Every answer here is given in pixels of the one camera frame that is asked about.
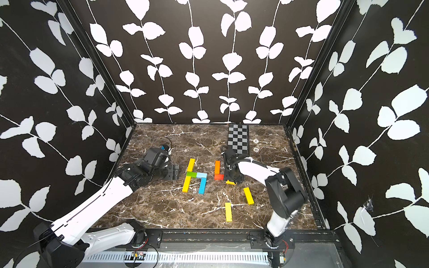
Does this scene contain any red short block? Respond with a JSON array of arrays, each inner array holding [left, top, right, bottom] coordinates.
[[214, 174, 224, 180]]

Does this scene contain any orange block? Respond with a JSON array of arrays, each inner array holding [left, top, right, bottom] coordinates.
[[214, 161, 221, 175]]

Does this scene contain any yellow long block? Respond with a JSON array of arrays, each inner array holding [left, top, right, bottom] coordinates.
[[187, 159, 195, 172], [225, 202, 232, 222]]

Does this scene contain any yellow-orange long block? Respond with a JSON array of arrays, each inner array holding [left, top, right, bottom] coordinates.
[[182, 176, 191, 193]]

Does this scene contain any green short block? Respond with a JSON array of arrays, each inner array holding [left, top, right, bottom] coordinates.
[[186, 172, 197, 178]]

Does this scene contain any light blue short block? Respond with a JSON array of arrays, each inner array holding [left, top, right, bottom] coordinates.
[[196, 173, 207, 179]]

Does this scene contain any teal long block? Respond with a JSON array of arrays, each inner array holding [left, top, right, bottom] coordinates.
[[198, 178, 207, 194]]

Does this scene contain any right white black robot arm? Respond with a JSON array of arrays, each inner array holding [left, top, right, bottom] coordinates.
[[224, 157, 308, 239]]

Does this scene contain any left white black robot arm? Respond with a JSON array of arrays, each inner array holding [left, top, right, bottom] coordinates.
[[34, 163, 180, 268]]

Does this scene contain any black white checkerboard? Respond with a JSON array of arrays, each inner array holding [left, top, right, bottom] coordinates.
[[227, 124, 250, 156]]

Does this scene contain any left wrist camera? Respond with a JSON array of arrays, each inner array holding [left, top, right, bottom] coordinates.
[[143, 147, 171, 168]]

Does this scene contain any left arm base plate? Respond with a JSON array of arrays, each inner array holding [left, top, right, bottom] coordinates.
[[127, 229, 163, 249]]

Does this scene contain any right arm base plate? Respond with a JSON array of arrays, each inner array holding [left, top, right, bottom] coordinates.
[[247, 230, 295, 251]]

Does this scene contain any white perforated cable duct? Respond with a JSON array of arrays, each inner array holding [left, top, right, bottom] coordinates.
[[82, 251, 269, 265]]

